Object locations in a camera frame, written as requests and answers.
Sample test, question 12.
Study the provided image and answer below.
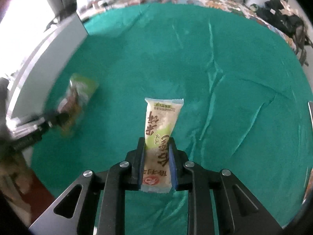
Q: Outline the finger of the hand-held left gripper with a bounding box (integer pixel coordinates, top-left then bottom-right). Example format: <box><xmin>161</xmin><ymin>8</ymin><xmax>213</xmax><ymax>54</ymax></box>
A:
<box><xmin>10</xmin><ymin>111</ymin><xmax>72</xmax><ymax>153</ymax></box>

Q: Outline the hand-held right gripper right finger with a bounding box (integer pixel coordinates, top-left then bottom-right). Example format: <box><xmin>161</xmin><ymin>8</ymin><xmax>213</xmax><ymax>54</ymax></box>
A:
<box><xmin>168</xmin><ymin>138</ymin><xmax>284</xmax><ymax>235</ymax></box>

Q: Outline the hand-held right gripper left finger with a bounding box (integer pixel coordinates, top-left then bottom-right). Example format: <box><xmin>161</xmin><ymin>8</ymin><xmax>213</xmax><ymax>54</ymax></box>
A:
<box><xmin>29</xmin><ymin>136</ymin><xmax>146</xmax><ymax>235</ymax></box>

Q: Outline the white green rice cracker packet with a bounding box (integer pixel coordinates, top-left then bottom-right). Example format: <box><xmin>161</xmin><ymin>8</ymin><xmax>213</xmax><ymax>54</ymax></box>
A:
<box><xmin>140</xmin><ymin>97</ymin><xmax>184</xmax><ymax>194</ymax></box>

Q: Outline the light green snack packet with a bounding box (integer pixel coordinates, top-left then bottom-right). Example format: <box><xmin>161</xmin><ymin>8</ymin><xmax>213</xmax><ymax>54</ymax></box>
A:
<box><xmin>57</xmin><ymin>73</ymin><xmax>100</xmax><ymax>138</ymax></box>

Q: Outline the white storage box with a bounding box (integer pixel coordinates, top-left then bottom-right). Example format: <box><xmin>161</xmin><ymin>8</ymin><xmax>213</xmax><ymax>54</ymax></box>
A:
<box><xmin>5</xmin><ymin>13</ymin><xmax>89</xmax><ymax>133</ymax></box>

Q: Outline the green cloth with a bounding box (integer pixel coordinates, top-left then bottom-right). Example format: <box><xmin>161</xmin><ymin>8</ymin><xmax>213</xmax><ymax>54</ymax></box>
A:
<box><xmin>31</xmin><ymin>1</ymin><xmax>313</xmax><ymax>228</ymax></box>

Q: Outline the clear plastic bag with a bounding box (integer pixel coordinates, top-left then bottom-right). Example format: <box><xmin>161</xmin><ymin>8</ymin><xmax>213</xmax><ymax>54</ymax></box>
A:
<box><xmin>76</xmin><ymin>0</ymin><xmax>99</xmax><ymax>13</ymax></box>

